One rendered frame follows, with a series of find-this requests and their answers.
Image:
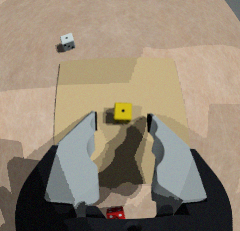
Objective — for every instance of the white die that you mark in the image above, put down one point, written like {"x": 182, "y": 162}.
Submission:
{"x": 67, "y": 42}

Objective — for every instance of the red die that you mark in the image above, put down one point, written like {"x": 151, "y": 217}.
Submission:
{"x": 115, "y": 213}

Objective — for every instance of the yellow die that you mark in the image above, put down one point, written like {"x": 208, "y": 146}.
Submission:
{"x": 122, "y": 112}

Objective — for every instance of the beige flat mat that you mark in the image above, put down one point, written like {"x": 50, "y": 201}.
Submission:
{"x": 122, "y": 150}

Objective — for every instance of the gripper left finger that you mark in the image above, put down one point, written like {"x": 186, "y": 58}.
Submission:
{"x": 63, "y": 183}

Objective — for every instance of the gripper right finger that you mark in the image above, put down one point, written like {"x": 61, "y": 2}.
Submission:
{"x": 184, "y": 180}

